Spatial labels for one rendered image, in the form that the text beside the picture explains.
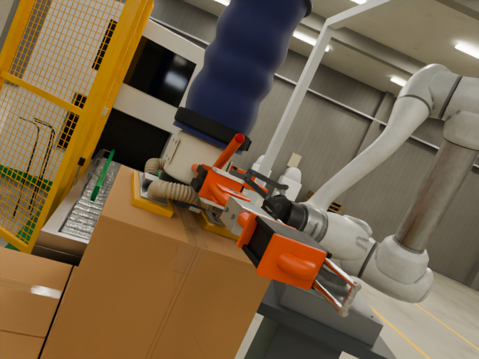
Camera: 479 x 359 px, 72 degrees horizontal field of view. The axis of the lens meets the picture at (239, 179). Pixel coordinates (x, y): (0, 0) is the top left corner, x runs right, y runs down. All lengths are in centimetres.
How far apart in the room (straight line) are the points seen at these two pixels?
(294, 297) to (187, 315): 49
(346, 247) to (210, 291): 33
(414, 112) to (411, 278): 55
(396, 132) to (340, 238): 37
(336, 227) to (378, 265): 49
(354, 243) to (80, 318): 62
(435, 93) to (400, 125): 14
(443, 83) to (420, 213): 40
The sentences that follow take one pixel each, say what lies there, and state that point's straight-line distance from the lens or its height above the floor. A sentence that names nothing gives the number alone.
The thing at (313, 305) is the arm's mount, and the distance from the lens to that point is 121.
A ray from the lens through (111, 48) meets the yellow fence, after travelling 207.
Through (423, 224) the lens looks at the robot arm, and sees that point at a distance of 122.
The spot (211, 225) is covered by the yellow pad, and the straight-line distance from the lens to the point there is 86.
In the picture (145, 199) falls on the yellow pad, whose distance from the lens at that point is 84.
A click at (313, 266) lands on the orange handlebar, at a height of 108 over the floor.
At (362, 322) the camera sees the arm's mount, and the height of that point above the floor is 81.
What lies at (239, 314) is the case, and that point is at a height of 82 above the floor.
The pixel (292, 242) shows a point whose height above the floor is 110.
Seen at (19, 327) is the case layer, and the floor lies 54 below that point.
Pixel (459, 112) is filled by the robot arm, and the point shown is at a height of 151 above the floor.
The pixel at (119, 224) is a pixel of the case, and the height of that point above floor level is 94.
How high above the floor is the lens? 116
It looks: 5 degrees down
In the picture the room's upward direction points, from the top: 24 degrees clockwise
